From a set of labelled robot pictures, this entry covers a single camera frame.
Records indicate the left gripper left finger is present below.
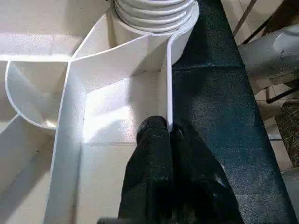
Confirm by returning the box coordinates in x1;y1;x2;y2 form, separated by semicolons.
118;116;174;224

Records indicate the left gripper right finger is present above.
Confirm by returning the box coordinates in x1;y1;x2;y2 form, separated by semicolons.
170;121;244;224

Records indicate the white plastic children's table top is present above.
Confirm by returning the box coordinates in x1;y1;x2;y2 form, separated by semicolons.
0;0;199;224

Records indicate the white plastic table leg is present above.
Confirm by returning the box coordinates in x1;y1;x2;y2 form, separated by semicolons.
114;0;197;34

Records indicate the black work mat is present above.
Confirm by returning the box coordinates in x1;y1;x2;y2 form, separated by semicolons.
169;0;299;224

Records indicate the grey metal stand frame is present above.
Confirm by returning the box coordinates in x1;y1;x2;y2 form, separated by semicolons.
233;0;258;39

